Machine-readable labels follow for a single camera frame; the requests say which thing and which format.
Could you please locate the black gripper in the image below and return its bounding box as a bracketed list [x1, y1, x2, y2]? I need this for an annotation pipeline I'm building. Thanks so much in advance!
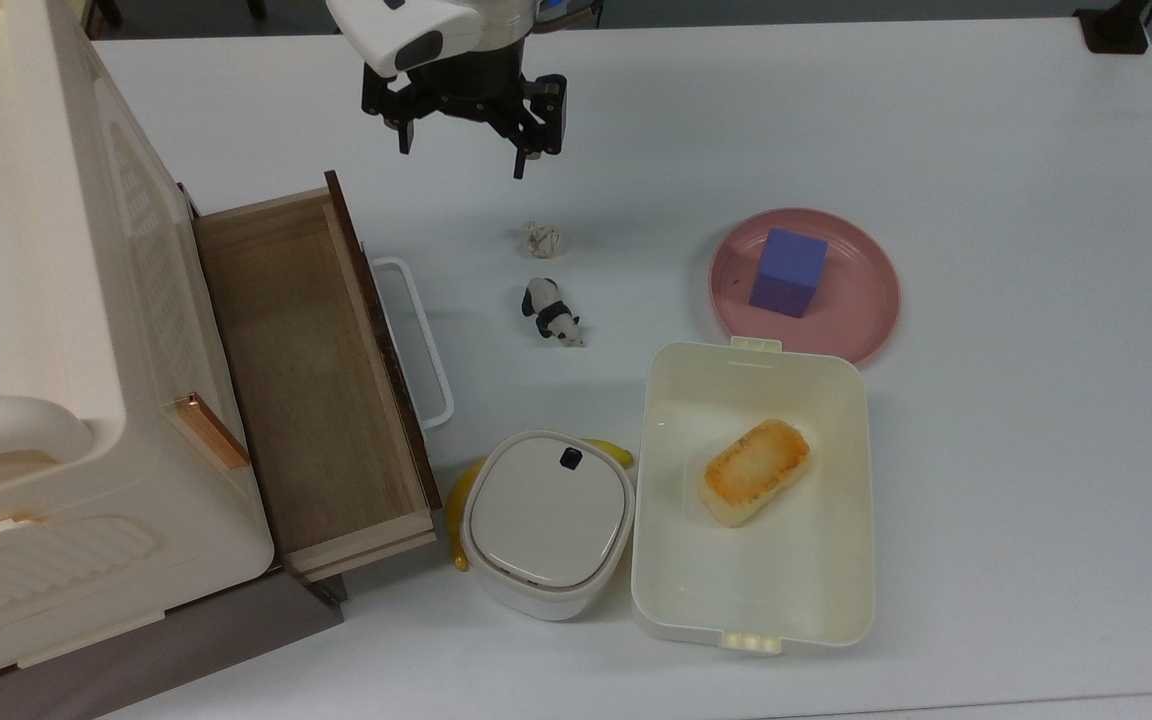
[361, 45, 568, 181]

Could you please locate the black and white panda toy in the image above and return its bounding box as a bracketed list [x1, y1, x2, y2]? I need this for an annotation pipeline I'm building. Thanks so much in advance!
[521, 277, 585, 348]

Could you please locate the wooden drawer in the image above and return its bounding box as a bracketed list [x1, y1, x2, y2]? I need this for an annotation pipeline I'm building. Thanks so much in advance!
[178, 170, 445, 586]

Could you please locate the toasted bread toy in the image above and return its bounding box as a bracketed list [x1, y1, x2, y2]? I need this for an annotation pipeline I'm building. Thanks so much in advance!
[699, 418, 812, 528]

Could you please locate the purple cube block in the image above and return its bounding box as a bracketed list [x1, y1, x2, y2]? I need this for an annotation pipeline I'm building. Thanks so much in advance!
[748, 228, 829, 319]

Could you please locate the yellow banana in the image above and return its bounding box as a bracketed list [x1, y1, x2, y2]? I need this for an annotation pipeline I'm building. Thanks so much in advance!
[445, 438, 636, 573]

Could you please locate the white square lidded container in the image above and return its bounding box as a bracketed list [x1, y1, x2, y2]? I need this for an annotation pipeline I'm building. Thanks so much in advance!
[460, 430, 636, 622]

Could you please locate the pink plate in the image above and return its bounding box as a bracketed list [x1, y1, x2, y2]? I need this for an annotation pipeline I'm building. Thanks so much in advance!
[709, 208, 902, 367]

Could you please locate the cream plastic cabinet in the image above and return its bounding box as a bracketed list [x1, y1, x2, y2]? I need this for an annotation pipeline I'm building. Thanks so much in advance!
[0, 0, 275, 693]

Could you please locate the cream plastic lunch box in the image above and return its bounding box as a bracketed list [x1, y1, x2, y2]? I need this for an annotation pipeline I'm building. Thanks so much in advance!
[630, 337, 877, 656]

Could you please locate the white drawer handle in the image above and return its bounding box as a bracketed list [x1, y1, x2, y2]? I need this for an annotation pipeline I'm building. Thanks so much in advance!
[370, 257, 455, 432]

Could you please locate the black clamp mount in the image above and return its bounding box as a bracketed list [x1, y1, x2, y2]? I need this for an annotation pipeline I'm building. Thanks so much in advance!
[1074, 0, 1152, 55]

